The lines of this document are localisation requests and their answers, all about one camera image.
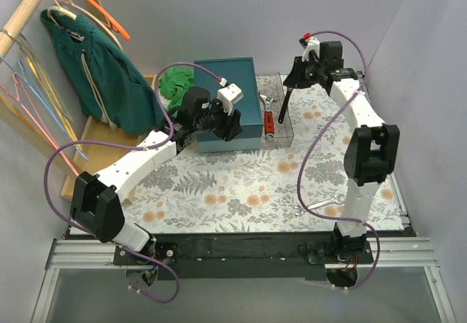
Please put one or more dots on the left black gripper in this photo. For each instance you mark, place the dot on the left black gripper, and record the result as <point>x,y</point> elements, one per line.
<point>226,123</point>

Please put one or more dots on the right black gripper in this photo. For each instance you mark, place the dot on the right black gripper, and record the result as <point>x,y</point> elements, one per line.
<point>295,76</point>

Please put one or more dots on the black adjustable wrench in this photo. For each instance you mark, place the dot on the black adjustable wrench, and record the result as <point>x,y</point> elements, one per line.
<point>284,107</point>

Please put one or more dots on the red handled adjustable wrench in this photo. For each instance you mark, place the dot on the red handled adjustable wrench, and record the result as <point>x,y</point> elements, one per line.
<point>268,117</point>

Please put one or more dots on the clear plastic container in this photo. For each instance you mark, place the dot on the clear plastic container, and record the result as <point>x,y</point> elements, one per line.
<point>270,86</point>

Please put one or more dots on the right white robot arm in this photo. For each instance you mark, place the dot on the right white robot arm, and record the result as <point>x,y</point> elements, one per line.
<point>371,153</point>

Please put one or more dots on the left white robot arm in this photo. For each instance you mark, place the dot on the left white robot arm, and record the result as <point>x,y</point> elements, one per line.
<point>97,198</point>

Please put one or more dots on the green cloth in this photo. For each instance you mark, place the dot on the green cloth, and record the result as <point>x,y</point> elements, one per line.
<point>174,84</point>

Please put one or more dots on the floral table mat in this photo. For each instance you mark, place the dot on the floral table mat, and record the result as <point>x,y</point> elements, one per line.
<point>253,190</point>

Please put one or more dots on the silver combination wrench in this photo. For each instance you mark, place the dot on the silver combination wrench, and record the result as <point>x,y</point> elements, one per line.
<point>337,198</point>

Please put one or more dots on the green shorts on hanger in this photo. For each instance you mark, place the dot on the green shorts on hanger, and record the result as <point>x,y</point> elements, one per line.
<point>109,86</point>

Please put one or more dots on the wooden rack base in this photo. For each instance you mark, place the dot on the wooden rack base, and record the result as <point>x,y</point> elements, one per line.
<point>99,157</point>

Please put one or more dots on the white hanger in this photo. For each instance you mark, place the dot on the white hanger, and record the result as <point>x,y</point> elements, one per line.
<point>71,10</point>

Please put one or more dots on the wooden rack pole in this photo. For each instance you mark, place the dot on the wooden rack pole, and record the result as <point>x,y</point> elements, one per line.
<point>17,22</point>

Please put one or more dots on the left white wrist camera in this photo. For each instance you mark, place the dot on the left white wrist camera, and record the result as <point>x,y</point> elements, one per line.
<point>229,96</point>

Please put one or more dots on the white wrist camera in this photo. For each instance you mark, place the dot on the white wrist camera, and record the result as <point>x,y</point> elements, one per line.
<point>229,96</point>
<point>311,46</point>

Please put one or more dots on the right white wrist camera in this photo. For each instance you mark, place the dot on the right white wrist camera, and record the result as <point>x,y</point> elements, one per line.
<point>311,46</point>

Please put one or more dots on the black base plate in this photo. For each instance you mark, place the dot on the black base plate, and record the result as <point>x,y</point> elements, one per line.
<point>254,255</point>

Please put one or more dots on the aluminium frame rail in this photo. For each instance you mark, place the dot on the aluminium frame rail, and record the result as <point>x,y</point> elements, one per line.
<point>88,281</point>

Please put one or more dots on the yellow wire hanger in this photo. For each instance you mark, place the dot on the yellow wire hanger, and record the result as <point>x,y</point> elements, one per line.
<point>34,72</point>

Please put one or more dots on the pink wire hanger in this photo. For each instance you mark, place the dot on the pink wire hanger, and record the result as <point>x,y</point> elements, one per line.
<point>35,117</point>

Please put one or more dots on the blue wire hanger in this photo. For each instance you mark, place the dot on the blue wire hanger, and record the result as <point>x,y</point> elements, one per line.
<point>14,71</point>

